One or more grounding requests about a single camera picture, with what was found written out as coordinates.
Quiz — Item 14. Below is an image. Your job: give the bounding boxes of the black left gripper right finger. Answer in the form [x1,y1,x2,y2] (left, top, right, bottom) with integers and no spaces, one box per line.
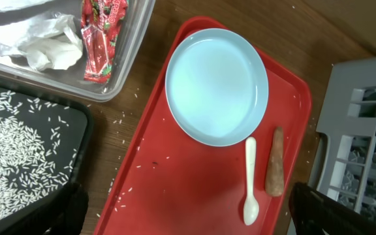
[289,182,376,235]

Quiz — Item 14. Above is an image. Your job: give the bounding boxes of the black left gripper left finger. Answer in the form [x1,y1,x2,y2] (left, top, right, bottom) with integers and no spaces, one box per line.
[0,182,89,235]

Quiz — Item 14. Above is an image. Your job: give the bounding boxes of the brown carrot piece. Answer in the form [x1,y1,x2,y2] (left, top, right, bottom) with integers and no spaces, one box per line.
[264,127,285,197]

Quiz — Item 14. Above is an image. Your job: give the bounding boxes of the white plastic spoon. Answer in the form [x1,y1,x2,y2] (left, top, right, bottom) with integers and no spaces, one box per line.
[243,136,259,226]

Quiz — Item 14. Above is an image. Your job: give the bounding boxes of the white rice grains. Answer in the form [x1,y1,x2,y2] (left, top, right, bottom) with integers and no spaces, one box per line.
[0,87,79,220]

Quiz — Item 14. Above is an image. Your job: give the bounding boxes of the large light blue plate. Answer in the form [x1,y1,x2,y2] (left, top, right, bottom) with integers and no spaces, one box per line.
[165,28,269,147]

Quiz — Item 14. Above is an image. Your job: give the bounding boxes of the red snack wrapper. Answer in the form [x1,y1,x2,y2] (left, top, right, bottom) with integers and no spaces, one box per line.
[81,0,129,84]

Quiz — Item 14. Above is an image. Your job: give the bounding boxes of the grey dishwasher rack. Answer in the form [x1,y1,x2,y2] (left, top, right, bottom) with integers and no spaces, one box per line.
[306,57,376,224]

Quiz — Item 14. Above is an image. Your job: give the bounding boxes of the black waste tray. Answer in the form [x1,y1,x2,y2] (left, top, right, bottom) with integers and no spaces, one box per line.
[0,78,93,232]

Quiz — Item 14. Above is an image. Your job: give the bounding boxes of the clear plastic waste bin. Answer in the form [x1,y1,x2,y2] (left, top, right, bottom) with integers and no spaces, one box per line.
[0,0,155,102]

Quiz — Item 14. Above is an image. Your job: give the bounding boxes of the red plastic tray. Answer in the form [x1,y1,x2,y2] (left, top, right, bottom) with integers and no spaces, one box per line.
[93,16,313,235]

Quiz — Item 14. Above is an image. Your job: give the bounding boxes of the white crumpled paper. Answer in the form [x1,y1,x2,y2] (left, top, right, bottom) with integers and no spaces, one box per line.
[0,0,84,71]

